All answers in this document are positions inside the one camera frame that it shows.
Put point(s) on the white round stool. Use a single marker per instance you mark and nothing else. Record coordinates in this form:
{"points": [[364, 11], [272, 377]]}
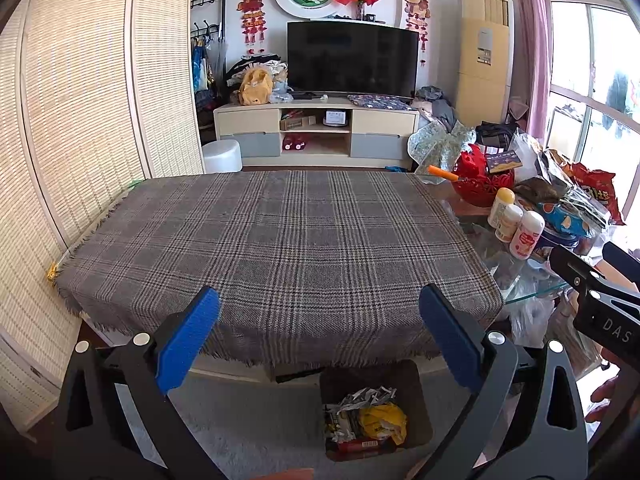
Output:
{"points": [[222, 156]]}

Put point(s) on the silver foil bags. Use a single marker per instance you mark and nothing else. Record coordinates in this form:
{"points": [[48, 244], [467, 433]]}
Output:
{"points": [[565, 175]]}

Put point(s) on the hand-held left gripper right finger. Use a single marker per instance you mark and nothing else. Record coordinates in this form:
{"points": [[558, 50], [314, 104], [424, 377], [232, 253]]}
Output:
{"points": [[450, 342]]}

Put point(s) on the window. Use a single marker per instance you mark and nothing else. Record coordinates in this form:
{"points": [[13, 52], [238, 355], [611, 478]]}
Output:
{"points": [[575, 50]]}

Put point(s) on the black bag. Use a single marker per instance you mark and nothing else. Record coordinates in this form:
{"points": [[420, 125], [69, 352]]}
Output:
{"points": [[495, 135]]}

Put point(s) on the cream standing air conditioner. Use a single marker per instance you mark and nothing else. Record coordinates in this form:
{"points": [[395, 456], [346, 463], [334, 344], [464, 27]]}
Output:
{"points": [[482, 80]]}

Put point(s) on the blue patterned cloth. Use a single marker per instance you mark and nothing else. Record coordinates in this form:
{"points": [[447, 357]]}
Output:
{"points": [[377, 102]]}

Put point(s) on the floral wrapping paper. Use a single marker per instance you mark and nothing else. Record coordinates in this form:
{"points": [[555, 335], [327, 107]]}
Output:
{"points": [[430, 142]]}

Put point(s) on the white medicine box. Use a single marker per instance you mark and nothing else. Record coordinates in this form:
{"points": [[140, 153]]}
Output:
{"points": [[340, 422]]}

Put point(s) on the clear plastic bag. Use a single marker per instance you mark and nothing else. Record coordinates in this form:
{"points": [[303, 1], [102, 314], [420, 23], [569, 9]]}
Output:
{"points": [[367, 396]]}

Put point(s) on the pile of dark clothes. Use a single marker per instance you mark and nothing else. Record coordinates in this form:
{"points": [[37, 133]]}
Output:
{"points": [[250, 62]]}

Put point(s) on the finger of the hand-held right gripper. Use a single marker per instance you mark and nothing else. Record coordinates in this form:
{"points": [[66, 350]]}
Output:
{"points": [[570, 265], [622, 256]]}

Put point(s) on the red snack packet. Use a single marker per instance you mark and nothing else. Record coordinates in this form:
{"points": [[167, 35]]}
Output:
{"points": [[357, 444]]}

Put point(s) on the blue cookie tin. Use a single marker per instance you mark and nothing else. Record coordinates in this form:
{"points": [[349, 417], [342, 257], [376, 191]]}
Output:
{"points": [[557, 241]]}

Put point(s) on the light blue plastic bag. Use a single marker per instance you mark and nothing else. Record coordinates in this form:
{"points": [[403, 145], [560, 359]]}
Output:
{"points": [[281, 92]]}

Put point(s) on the red plastic basket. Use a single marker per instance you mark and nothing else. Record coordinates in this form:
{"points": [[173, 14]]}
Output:
{"points": [[477, 192]]}

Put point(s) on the cardboard box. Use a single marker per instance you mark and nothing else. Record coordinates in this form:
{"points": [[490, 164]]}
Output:
{"points": [[297, 123]]}

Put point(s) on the dark brown trash bin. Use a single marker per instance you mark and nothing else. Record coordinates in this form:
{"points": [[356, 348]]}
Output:
{"points": [[330, 375]]}

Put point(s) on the person's left hand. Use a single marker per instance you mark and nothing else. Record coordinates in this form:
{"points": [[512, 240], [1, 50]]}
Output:
{"points": [[285, 475]]}

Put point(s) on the red chip bag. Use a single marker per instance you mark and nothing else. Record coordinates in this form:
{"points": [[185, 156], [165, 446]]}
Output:
{"points": [[600, 190]]}

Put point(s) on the yellow plush toy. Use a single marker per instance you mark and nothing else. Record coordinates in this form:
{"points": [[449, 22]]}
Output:
{"points": [[255, 87]]}

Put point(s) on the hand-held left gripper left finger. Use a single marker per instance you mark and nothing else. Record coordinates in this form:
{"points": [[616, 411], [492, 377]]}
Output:
{"points": [[187, 342]]}

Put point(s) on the purple book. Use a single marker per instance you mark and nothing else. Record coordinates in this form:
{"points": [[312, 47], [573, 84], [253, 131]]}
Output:
{"points": [[504, 161]]}

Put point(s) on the small gold object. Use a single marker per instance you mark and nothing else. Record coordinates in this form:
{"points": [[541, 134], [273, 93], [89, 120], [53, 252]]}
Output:
{"points": [[54, 274]]}

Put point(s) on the red slippers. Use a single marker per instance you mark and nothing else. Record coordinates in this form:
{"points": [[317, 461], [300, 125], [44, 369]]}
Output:
{"points": [[294, 143]]}

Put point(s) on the yellow cap white bottle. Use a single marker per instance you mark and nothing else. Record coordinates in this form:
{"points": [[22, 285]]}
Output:
{"points": [[501, 207]]}

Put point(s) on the black television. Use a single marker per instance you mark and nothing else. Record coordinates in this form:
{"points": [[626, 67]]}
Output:
{"points": [[350, 57]]}

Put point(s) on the person's right hand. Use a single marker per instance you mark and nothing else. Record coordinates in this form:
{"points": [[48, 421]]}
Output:
{"points": [[605, 390]]}

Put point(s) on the yellow envelope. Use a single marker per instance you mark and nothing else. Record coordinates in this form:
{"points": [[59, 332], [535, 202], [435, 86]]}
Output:
{"points": [[382, 420]]}

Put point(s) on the woven folding screen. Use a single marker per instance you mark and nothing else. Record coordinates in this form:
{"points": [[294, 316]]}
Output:
{"points": [[85, 110]]}

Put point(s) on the pile of grey clothes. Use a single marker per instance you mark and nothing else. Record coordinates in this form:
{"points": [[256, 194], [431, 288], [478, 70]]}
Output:
{"points": [[437, 107]]}

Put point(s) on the pink label white bottle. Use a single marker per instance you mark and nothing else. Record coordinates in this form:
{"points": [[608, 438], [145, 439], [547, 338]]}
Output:
{"points": [[526, 235]]}

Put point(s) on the pink curtain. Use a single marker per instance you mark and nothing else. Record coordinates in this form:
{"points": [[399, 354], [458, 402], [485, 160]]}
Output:
{"points": [[530, 35]]}

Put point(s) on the white plastic bag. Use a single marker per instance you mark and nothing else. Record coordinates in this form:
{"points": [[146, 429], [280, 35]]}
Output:
{"points": [[530, 320]]}

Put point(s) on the beige and grey TV cabinet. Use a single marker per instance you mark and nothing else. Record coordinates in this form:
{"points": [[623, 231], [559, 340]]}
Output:
{"points": [[245, 120]]}

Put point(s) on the red hanging ornament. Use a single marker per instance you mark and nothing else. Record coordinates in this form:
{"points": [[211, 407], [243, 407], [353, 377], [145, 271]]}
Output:
{"points": [[252, 5], [416, 7]]}

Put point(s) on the blue snack bag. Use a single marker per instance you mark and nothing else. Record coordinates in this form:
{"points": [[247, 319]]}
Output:
{"points": [[567, 217]]}

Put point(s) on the grey plaid tablecloth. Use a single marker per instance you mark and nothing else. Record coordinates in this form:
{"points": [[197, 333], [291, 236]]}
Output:
{"points": [[250, 240]]}

